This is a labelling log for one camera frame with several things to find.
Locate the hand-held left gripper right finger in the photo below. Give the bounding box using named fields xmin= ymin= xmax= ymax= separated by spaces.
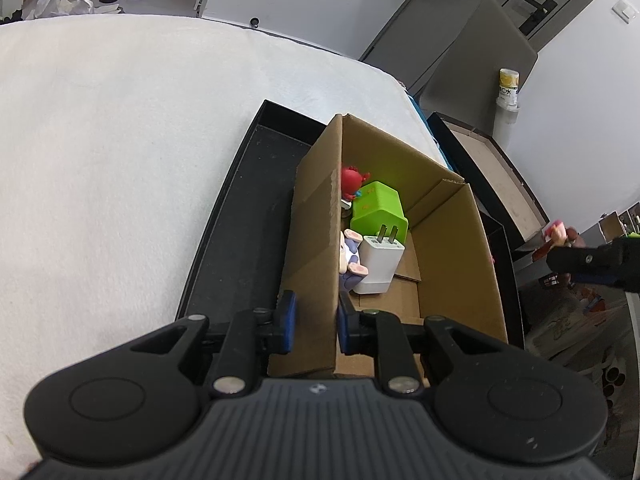
xmin=336 ymin=292 xmax=506 ymax=396

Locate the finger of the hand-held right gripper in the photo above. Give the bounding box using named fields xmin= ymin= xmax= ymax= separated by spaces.
xmin=546 ymin=244 xmax=626 ymax=273
xmin=570 ymin=271 xmax=640 ymax=292

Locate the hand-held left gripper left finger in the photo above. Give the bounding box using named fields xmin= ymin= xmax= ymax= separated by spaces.
xmin=129 ymin=290 xmax=298 ymax=397

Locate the brown-haired doll figurine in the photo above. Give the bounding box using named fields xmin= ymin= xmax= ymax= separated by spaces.
xmin=532 ymin=219 xmax=583 ymax=288

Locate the purple cube rabbit figurine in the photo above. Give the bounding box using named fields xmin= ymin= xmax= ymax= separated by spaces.
xmin=337 ymin=227 xmax=371 ymax=293

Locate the white power adapter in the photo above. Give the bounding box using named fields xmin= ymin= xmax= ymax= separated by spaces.
xmin=354 ymin=224 xmax=407 ymax=297

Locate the cardboard box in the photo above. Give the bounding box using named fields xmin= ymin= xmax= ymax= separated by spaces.
xmin=266 ymin=114 xmax=510 ymax=380

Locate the green power adapter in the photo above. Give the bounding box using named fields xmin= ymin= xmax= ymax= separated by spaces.
xmin=350 ymin=180 xmax=410 ymax=236

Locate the black tray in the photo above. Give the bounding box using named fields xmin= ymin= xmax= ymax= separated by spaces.
xmin=172 ymin=100 xmax=526 ymax=351

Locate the beige printed tote bag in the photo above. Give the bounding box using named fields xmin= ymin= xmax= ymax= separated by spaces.
xmin=520 ymin=290 xmax=636 ymax=376

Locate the black framed board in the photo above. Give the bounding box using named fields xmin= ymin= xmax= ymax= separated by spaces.
xmin=425 ymin=111 xmax=551 ymax=261

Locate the red devil figurine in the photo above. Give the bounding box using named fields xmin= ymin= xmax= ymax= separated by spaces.
xmin=340 ymin=164 xmax=371 ymax=208

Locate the grey panel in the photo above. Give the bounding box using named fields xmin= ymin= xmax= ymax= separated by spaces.
xmin=419 ymin=0 xmax=539 ymax=137

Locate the grey door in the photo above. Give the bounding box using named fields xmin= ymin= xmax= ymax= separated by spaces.
xmin=359 ymin=0 xmax=633 ymax=92

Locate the white plastic bag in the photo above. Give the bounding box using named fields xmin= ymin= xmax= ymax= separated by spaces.
xmin=22 ymin=0 xmax=121 ymax=20

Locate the white light switch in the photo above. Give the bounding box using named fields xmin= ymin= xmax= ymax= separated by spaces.
xmin=612 ymin=0 xmax=640 ymax=25

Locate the black door handle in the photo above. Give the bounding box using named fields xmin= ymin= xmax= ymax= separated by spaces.
xmin=517 ymin=0 xmax=558 ymax=36

